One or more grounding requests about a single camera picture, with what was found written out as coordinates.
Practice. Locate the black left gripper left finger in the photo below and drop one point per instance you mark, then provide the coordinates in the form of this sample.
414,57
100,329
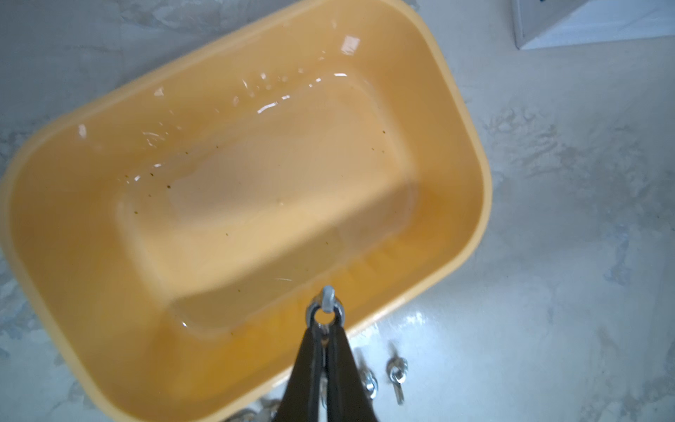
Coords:
301,398

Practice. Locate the white file organizer box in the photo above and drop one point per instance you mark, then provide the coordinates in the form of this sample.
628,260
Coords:
553,23

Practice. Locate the yellow plastic storage box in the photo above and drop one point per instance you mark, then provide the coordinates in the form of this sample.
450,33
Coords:
171,234

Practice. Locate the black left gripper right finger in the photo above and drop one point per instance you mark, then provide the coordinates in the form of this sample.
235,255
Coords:
346,398

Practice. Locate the silver wing nut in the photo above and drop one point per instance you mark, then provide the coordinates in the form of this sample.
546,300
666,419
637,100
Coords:
325,311
369,383
397,371

